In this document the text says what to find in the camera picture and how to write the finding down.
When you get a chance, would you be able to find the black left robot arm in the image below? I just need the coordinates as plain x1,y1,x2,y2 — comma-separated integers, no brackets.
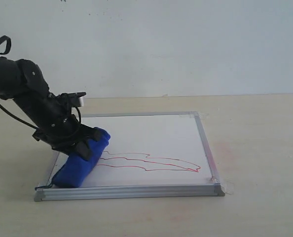
0,57,105,161

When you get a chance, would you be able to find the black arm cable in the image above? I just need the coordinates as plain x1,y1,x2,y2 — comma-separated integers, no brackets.
0,36,82,139

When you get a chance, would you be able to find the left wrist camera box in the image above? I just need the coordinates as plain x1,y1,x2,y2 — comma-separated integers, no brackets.
58,92,86,107

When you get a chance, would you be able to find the clear tape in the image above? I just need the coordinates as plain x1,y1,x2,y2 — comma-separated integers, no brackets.
179,112,209,119
211,177,234,197

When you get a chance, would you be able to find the clear tape front right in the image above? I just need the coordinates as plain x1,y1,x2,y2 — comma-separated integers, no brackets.
211,177,234,197

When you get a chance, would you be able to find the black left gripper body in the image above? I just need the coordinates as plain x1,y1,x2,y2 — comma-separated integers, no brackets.
32,92,96,152

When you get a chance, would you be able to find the white board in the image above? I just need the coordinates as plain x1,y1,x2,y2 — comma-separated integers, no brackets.
35,112,220,201

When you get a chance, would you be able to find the clear tape back right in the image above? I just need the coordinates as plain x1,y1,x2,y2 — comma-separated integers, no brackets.
179,112,209,119

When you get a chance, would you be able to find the blue cloth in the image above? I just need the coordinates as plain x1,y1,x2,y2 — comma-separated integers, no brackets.
35,126,111,190

